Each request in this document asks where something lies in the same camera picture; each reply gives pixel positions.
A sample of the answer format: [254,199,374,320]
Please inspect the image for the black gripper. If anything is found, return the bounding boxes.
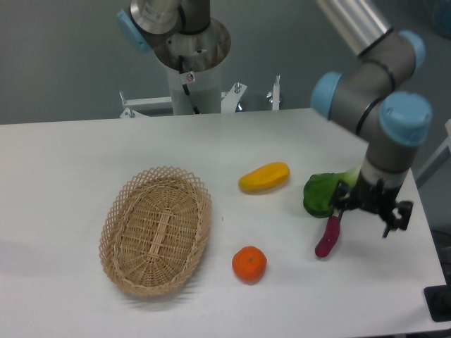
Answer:
[329,177,413,238]

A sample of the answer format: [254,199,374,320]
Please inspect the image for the purple sweet potato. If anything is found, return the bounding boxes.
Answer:
[314,215,341,258]

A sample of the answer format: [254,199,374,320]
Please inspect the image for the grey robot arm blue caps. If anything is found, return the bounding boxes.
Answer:
[116,1,432,232]

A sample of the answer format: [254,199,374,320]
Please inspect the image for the green bok choy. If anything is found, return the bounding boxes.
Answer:
[303,166,361,218]

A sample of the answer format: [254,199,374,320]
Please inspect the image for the yellow mango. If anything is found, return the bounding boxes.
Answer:
[238,162,290,193]

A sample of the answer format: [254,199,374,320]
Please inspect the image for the black device at table edge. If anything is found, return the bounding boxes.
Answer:
[424,285,450,323]

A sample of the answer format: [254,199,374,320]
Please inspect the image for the orange tangerine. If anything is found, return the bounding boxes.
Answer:
[232,246,267,284]

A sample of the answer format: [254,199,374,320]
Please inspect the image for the woven wicker basket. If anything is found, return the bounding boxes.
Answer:
[99,166,212,296]

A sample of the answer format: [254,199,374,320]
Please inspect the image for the white bracket with bolt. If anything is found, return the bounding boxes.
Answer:
[266,74,282,111]

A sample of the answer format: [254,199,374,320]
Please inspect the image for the white metal mounting frame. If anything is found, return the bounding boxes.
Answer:
[119,82,247,118]

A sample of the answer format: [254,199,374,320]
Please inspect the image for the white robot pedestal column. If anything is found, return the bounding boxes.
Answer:
[166,66,221,115]

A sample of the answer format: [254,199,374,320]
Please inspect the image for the black cable on pedestal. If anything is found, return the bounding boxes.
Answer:
[178,56,201,115]

